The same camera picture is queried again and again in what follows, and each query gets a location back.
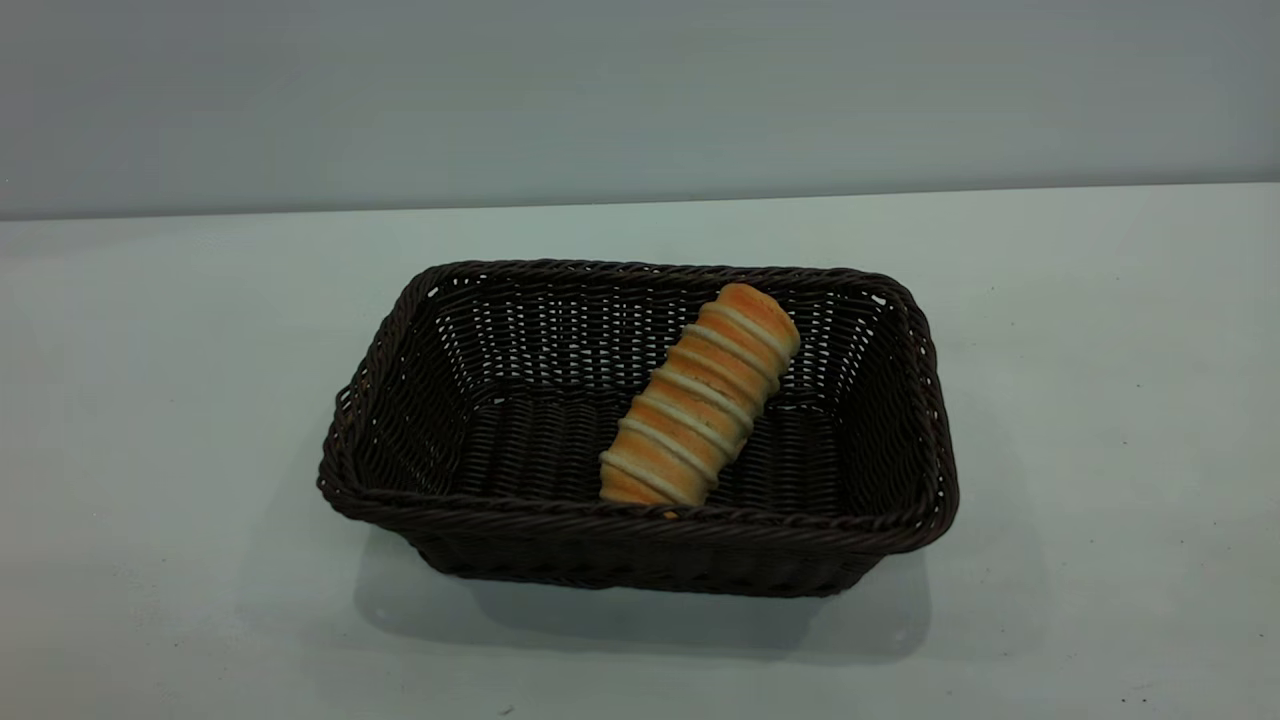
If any striped orange bread roll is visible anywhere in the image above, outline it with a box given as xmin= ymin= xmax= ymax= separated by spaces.
xmin=598 ymin=282 xmax=802 ymax=509

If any black woven wicker basket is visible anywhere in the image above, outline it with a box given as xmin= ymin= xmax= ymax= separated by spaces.
xmin=316 ymin=258 xmax=961 ymax=599

